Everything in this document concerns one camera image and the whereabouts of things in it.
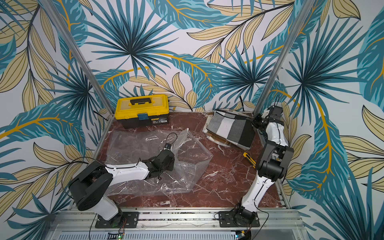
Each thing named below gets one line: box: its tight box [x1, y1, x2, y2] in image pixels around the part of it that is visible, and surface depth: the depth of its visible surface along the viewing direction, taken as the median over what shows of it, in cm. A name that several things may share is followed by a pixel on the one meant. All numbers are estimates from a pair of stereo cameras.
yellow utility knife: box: [243, 152, 257, 169], surface depth 96 cm
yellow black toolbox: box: [115, 94, 170, 129], surface depth 103 cm
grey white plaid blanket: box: [206, 110, 256, 151], surface depth 99 cm
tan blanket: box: [202, 127, 238, 148], surface depth 102 cm
